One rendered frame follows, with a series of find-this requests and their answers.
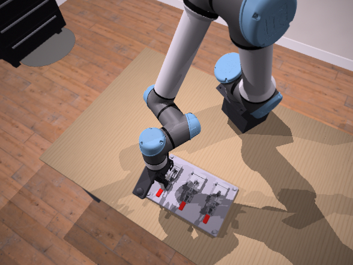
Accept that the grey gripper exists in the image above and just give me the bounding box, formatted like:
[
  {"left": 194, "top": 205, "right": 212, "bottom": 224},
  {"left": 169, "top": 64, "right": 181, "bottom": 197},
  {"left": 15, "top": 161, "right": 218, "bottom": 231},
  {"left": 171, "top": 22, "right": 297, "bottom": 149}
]
[{"left": 148, "top": 153, "right": 173, "bottom": 190}]

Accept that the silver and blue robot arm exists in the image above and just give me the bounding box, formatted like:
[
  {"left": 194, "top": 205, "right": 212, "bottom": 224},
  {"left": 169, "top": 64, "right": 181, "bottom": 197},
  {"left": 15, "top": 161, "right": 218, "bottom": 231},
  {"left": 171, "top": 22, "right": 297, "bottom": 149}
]
[{"left": 132, "top": 0, "right": 297, "bottom": 199}]

